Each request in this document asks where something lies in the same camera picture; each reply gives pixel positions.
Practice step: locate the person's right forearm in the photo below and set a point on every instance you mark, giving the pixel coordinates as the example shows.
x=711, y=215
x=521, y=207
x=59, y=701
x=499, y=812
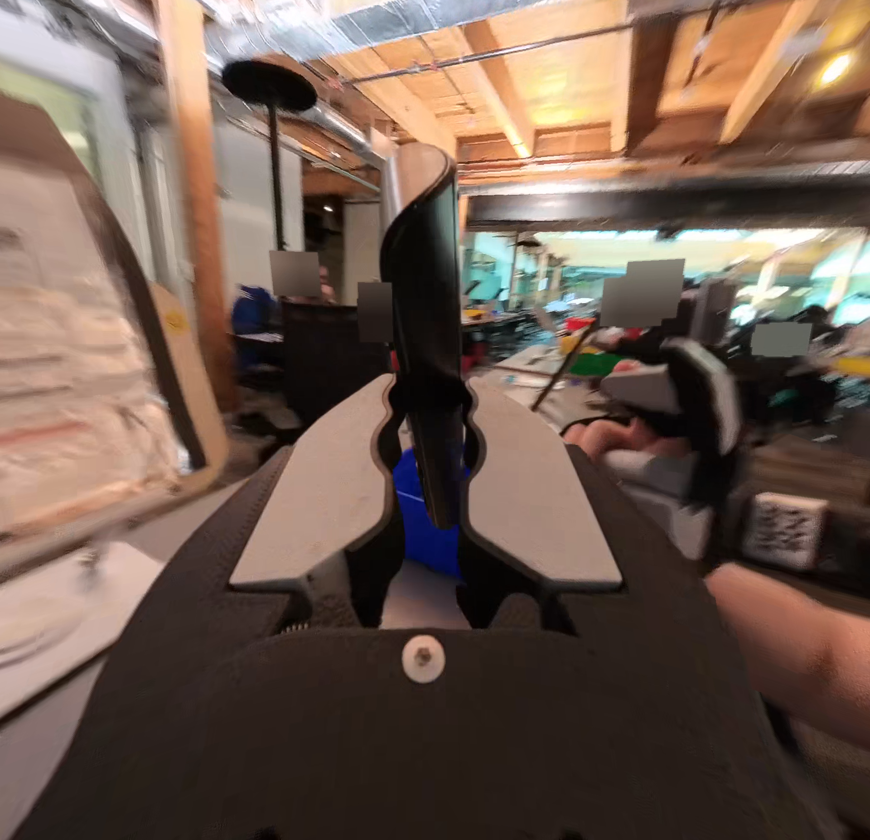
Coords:
x=802, y=650

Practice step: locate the black screen panel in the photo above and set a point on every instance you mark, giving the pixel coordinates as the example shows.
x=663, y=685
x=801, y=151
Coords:
x=326, y=364

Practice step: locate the white plastic sheet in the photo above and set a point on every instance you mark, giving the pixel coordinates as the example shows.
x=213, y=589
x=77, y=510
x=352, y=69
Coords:
x=54, y=609

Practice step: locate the large silver air duct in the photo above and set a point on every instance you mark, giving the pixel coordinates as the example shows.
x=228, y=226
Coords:
x=408, y=11

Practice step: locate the green bin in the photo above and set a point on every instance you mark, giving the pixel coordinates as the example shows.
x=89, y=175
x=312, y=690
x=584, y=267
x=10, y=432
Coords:
x=598, y=365

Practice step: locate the blue plastic bin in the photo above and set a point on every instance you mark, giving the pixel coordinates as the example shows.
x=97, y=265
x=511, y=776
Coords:
x=425, y=534

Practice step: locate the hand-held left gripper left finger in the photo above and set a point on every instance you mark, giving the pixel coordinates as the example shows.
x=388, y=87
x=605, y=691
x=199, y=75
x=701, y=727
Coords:
x=319, y=507

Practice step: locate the small silver air duct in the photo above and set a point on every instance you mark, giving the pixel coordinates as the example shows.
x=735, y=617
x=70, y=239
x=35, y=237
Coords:
x=326, y=123

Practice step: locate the wooden post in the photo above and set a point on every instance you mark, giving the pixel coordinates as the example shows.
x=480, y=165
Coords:
x=197, y=174

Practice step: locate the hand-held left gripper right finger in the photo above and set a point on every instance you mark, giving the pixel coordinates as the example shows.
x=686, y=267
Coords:
x=537, y=507

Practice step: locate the black utility knife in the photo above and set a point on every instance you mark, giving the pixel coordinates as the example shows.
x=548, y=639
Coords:
x=425, y=296

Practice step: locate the person's right hand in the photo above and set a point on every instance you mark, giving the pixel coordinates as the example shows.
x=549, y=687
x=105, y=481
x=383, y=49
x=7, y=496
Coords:
x=612, y=437

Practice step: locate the black floor lamp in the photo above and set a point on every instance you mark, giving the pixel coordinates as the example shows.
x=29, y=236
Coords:
x=268, y=85

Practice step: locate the wooden board with smiley sticker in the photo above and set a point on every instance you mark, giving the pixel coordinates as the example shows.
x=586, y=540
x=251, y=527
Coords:
x=197, y=391

